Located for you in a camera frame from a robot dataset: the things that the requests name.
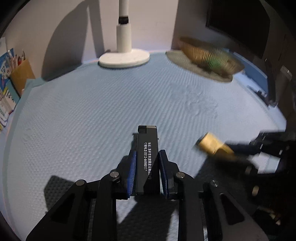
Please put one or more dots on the bright green plastic figure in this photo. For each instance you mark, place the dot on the bright green plastic figure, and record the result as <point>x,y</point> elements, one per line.
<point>215,61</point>

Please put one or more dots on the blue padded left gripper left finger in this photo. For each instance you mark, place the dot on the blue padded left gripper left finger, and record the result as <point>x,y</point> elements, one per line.
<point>118,184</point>

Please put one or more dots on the black computer monitor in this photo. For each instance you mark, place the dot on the black computer monitor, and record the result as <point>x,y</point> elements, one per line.
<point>245,22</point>

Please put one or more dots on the yellow rectangular lighter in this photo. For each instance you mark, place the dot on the yellow rectangular lighter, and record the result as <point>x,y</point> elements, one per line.
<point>215,148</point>

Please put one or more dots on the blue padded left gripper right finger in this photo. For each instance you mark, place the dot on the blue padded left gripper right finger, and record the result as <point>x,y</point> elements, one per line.
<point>177,185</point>

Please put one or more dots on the white desk lamp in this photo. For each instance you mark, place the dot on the white desk lamp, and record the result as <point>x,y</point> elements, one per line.
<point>124,56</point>

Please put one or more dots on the stack of colourful books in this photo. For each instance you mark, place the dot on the stack of colourful books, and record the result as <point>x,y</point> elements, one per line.
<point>9,96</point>

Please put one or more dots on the amber ribbed glass bowl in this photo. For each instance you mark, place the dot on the amber ribbed glass bowl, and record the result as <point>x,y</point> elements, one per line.
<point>197,51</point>

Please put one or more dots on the brown cardboard pencil holder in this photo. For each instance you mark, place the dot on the brown cardboard pencil holder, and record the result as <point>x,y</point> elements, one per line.
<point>20,76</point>

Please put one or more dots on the black lighter with white text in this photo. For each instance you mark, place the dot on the black lighter with white text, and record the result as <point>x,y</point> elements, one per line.
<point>147,174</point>

